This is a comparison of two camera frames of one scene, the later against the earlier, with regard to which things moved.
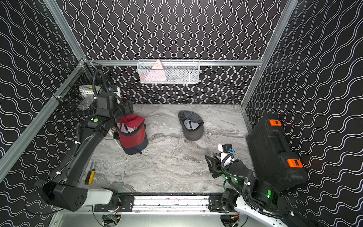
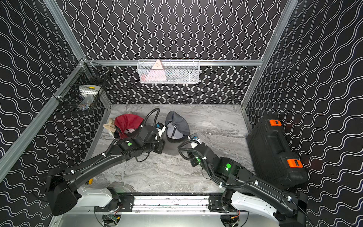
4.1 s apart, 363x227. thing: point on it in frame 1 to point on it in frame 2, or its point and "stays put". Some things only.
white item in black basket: x=90 y=92 stays put
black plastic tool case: x=273 y=158 stays put
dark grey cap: x=192 y=125 to x=177 y=128
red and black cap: x=131 y=129 stays put
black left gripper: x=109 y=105 to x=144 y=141
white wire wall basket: x=186 y=71 stays put
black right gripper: x=217 y=165 to x=191 y=158
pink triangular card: x=157 y=73 stays put
